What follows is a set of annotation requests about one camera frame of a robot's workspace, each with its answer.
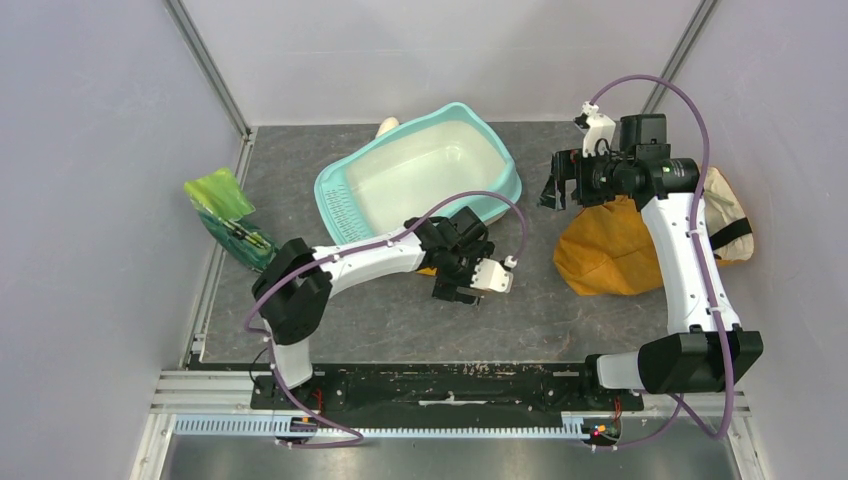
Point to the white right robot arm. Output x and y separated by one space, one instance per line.
706 349

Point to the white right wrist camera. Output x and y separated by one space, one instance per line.
598 130

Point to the orange cloth bag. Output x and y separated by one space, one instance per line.
607 249

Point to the white toy radish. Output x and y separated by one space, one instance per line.
386 126

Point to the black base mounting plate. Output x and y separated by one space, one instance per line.
454 395

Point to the green litter bag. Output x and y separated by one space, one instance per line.
218 197

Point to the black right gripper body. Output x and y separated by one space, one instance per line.
599 177

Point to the black bag clip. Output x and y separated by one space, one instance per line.
249 235

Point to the white slotted cable duct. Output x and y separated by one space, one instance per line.
571 428

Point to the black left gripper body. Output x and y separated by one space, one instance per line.
459 270

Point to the teal plastic litter box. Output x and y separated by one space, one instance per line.
408 169

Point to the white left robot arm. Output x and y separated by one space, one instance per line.
292 293

